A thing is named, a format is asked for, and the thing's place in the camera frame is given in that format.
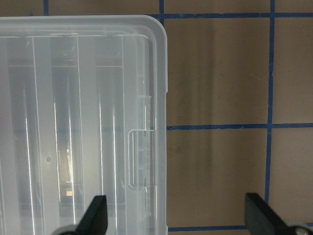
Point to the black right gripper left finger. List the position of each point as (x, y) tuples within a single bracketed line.
[(95, 219)]

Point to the clear plastic box lid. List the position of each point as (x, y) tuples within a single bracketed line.
[(82, 113)]

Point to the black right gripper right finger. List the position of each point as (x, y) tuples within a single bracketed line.
[(260, 219)]

